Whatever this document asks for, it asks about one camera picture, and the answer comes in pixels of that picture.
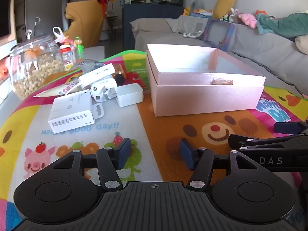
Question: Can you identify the white slim adapter box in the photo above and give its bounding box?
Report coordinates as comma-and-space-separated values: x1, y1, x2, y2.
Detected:
78, 64, 115, 88

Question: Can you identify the small red-lid jar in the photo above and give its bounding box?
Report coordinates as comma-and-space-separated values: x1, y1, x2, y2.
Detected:
59, 44, 74, 71

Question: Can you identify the grey covered sofa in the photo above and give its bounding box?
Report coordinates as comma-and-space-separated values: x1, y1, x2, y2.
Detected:
135, 16, 307, 95

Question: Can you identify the yellow cushion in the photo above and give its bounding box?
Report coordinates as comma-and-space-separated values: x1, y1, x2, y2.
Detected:
212, 0, 236, 20

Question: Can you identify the glass jar of nuts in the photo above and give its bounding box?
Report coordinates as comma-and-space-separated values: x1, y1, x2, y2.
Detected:
8, 29, 64, 100

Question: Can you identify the white travel plug adapter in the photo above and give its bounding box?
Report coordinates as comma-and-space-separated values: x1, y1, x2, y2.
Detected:
91, 77, 117, 103

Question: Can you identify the clear plastic bag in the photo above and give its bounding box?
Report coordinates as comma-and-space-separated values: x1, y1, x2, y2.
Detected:
72, 59, 105, 74

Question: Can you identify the white plastic bag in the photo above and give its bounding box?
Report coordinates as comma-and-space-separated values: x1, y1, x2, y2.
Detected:
52, 27, 68, 44

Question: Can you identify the pink plush toy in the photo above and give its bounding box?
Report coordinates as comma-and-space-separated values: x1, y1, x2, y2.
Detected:
239, 14, 257, 29

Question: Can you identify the orange liquid bottle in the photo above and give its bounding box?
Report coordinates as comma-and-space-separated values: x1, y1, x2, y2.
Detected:
112, 64, 125, 86

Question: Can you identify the pink cardboard box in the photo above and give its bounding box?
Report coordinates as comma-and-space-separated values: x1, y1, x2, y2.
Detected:
146, 44, 266, 117

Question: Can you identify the yellow armchair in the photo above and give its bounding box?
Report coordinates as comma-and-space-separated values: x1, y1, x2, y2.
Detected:
64, 0, 105, 48

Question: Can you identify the red packet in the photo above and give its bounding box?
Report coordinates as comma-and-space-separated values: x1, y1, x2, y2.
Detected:
127, 72, 147, 91

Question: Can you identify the white square charger block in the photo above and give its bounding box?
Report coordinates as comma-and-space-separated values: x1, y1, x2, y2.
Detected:
115, 83, 144, 107

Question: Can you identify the green toy bottle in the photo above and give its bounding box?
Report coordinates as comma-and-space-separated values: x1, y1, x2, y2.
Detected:
74, 37, 84, 62

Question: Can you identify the dark blue cabinet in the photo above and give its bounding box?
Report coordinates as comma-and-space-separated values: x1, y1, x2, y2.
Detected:
122, 4, 184, 50

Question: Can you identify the purple framed picture box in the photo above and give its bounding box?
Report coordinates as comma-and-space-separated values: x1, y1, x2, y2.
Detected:
198, 18, 236, 52

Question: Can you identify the teal blanket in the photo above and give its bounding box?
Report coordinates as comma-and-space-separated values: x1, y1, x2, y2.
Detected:
256, 13, 307, 39

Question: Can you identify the white rectangular product box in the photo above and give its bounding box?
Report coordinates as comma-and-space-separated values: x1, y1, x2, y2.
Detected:
48, 90, 104, 134

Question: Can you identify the colourful cartoon play mat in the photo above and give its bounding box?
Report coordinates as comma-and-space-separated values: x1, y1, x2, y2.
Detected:
0, 49, 308, 231

